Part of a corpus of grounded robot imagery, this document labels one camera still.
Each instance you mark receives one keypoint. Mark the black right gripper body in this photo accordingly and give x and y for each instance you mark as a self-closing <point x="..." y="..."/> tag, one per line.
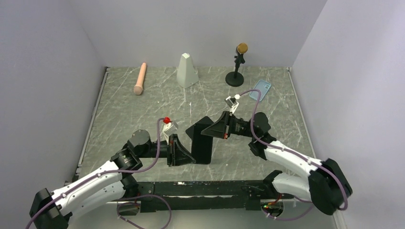
<point x="235" y="127"/>

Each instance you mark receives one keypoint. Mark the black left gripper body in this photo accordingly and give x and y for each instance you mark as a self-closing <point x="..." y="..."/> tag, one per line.
<point x="166" y="150"/>

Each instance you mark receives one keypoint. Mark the black smartphone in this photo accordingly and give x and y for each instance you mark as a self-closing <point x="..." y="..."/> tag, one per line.
<point x="202" y="146"/>
<point x="204" y="122"/>

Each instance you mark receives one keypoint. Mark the light blue phone case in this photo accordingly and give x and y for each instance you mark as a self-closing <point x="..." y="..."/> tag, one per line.
<point x="260" y="90"/>

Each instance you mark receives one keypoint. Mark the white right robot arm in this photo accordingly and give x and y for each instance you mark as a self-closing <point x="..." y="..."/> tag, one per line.
<point x="322" y="183"/>

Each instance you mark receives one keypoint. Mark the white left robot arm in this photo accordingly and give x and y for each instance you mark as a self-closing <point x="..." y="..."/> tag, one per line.
<point x="112" y="181"/>

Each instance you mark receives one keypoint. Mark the black microphone stand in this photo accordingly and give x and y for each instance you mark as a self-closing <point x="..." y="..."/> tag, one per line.
<point x="235" y="78"/>

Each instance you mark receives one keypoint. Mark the white cone-shaped metronome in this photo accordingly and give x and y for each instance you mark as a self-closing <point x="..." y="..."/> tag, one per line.
<point x="187" y="73"/>

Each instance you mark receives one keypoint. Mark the pink toy microphone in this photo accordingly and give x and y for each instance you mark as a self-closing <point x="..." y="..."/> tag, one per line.
<point x="138" y="88"/>

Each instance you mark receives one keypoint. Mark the brown microphone head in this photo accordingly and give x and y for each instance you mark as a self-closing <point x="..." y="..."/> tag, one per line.
<point x="242" y="48"/>

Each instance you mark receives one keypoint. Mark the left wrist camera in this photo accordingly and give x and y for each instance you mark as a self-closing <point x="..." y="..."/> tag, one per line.
<point x="169" y="128"/>

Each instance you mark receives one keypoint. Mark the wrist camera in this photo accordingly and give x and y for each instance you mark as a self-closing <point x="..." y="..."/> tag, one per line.
<point x="232" y="102"/>
<point x="169" y="128"/>

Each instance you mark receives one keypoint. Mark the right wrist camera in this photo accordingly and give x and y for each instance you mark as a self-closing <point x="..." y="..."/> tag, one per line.
<point x="232" y="102"/>

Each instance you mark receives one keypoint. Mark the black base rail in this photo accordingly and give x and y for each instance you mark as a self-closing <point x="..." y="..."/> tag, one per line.
<point x="200" y="195"/>

